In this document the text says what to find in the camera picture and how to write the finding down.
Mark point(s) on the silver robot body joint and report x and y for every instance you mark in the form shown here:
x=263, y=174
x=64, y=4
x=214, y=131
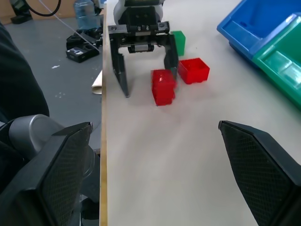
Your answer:
x=30, y=134

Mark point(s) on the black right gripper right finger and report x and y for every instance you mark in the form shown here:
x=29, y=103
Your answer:
x=265, y=179

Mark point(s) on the black box with white label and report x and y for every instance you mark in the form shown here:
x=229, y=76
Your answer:
x=81, y=53

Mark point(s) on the black rounded robot body shell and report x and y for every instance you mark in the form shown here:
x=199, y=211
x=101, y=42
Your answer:
x=18, y=75

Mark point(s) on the red hollow building block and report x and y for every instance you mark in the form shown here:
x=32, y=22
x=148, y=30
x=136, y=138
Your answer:
x=194, y=70

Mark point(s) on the green building block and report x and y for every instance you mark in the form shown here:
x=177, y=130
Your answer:
x=179, y=43

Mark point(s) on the green plastic bin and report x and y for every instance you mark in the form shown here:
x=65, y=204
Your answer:
x=282, y=61

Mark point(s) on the rolled beige paper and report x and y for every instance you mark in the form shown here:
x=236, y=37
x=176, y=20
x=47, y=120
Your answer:
x=97, y=86

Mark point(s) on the blue plastic bin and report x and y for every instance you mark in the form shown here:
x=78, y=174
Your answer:
x=249, y=21

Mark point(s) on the clear blue water bottle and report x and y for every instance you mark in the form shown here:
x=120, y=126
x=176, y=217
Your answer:
x=85, y=14

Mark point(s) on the black stand base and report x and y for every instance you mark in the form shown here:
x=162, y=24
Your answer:
x=21, y=14

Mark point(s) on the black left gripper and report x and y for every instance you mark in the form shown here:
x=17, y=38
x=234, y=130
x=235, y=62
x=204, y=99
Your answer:
x=140, y=26

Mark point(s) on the black equipment pile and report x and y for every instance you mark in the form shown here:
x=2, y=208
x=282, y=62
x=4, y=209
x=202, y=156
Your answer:
x=87, y=36

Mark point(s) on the red studded building block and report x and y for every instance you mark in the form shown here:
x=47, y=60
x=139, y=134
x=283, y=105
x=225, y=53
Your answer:
x=163, y=87

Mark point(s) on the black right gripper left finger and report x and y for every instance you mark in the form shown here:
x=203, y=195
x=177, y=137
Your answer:
x=47, y=183

